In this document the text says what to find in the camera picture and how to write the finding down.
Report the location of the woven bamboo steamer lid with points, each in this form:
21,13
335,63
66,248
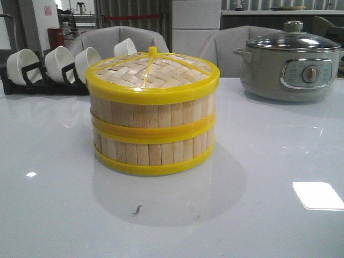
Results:
152,78

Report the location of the grey chair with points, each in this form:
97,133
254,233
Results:
218,47
103,40

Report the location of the white bowl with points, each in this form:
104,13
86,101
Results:
17,61
55,61
125,47
84,60

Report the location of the left grey chair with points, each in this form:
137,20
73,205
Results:
103,40

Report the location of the black bowl rack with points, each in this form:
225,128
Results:
71,85

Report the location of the white cabinet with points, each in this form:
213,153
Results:
192,23

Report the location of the grey electric cooking pot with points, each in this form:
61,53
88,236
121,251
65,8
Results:
285,75

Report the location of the red cylindrical container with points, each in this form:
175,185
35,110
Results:
55,36

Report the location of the bamboo steamer tier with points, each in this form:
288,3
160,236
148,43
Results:
154,159
153,121

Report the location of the glass pot lid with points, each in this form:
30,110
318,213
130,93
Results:
293,39

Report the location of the right grey chair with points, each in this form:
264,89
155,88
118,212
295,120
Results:
218,47

